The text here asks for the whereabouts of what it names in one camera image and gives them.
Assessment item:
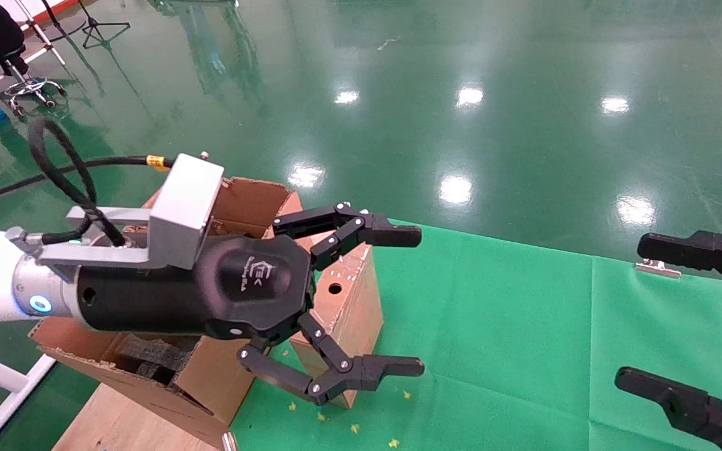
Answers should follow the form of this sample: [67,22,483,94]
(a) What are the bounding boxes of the black cable with yellow tag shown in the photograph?
[0,117,177,248]

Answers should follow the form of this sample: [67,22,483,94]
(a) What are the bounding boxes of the chrome stool with wheels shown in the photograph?
[0,44,67,117]

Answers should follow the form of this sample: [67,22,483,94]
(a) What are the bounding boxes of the green cloth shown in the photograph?
[229,216,722,451]

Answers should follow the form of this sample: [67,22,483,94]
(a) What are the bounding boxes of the large open cardboard carton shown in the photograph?
[29,177,305,449]

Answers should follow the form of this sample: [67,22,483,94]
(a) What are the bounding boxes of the black tripod stand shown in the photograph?
[78,0,131,49]

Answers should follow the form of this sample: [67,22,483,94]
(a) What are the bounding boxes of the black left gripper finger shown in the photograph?
[272,202,423,272]
[237,313,426,407]

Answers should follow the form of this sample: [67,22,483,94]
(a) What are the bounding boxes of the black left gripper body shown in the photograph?
[76,235,317,343]

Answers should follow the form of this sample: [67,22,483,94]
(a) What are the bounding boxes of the small brown cardboard box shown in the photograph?
[289,241,384,409]

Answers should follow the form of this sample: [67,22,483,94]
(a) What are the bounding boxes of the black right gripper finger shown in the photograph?
[637,230,722,308]
[615,366,722,451]

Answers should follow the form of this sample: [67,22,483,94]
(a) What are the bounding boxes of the black foam insert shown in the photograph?
[113,334,192,385]

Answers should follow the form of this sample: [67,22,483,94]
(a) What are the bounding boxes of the white stand legs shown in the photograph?
[13,0,67,67]

